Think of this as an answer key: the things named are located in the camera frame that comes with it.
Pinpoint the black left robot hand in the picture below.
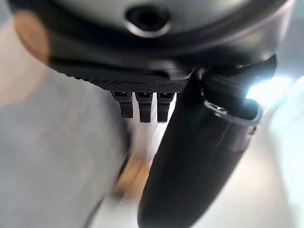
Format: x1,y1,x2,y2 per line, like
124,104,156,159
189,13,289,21
7,0,296,228

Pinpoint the light grey bed sheet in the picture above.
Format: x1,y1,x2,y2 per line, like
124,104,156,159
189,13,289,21
0,23,130,228

